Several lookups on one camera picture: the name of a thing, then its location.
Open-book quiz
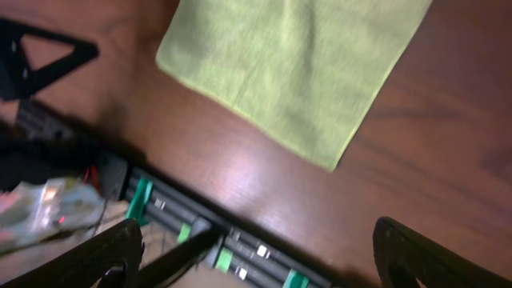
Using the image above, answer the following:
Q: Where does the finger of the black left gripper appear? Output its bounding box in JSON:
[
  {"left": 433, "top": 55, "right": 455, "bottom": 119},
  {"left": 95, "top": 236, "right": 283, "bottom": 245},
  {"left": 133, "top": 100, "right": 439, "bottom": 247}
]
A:
[{"left": 1, "top": 18, "right": 99, "bottom": 100}]

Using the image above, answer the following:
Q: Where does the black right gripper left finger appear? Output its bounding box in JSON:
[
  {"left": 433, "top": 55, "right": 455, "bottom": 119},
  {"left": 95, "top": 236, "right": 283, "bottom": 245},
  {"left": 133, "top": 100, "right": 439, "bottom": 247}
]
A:
[{"left": 2, "top": 218, "right": 142, "bottom": 288}]

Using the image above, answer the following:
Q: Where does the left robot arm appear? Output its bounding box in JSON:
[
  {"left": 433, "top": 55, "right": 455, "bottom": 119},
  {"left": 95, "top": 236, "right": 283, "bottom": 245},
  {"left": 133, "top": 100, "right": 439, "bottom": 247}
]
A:
[{"left": 1, "top": 18, "right": 130, "bottom": 199}]

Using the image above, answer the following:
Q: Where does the black mounting rail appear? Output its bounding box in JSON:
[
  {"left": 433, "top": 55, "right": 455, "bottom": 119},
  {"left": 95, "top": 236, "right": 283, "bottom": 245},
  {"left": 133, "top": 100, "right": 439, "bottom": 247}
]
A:
[{"left": 90, "top": 150, "right": 346, "bottom": 288}]

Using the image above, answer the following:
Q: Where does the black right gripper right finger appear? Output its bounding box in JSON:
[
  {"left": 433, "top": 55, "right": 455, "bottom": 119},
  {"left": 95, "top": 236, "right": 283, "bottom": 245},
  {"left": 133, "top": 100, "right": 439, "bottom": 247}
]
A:
[{"left": 373, "top": 217, "right": 511, "bottom": 288}]

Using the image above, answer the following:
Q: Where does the light green cloth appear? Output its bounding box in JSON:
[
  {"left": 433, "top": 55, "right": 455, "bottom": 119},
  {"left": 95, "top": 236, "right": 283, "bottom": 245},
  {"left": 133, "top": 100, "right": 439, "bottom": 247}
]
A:
[{"left": 156, "top": 0, "right": 430, "bottom": 171}]

